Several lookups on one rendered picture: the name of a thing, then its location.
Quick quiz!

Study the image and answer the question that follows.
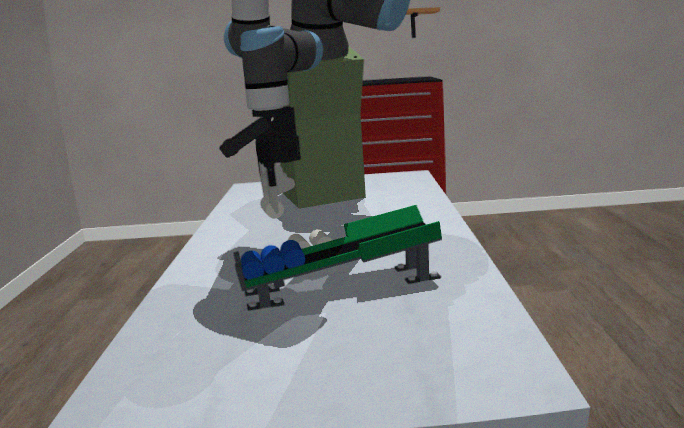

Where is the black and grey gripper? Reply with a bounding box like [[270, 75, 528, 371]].
[[252, 106, 301, 213]]

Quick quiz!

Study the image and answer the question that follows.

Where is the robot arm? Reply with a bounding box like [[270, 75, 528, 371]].
[[219, 0, 410, 158]]

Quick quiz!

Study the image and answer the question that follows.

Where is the blue cylinder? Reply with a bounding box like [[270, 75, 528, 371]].
[[241, 251, 264, 280], [280, 240, 305, 268], [261, 245, 285, 274]]

